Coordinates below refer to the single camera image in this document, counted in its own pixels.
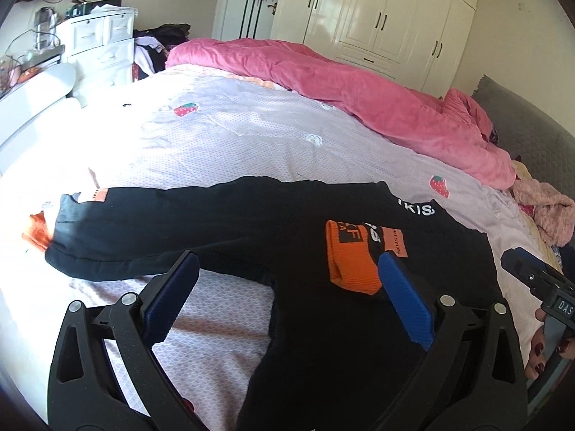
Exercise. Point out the pink duvet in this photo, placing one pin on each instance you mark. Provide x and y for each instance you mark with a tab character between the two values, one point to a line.
455	129

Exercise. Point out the white drawer cabinet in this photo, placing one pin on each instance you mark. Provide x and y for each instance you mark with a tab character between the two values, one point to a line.
101	48

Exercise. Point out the black sweatshirt with orange cuffs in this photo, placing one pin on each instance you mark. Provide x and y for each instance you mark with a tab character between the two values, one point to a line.
338	354

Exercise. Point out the white wardrobe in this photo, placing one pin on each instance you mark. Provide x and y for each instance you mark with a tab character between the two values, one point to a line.
416	43

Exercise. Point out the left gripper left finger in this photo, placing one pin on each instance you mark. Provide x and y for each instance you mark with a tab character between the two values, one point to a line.
83	391

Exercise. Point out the lilac strawberry bed sheet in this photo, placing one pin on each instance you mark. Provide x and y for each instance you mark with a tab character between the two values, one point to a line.
194	126

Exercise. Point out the dark clothes pile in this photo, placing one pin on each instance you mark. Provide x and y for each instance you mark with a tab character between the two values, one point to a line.
152	47

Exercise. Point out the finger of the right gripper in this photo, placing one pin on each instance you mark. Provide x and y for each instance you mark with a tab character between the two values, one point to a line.
521	264

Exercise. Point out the white door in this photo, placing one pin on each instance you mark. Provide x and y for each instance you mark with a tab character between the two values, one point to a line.
243	18

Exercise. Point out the pink fluffy garment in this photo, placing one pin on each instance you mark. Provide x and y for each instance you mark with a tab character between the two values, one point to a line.
553	212

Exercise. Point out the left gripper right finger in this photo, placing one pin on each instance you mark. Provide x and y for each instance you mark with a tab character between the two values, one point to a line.
471	376

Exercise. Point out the grey headboard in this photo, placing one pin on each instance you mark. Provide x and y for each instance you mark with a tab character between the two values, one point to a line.
530	135

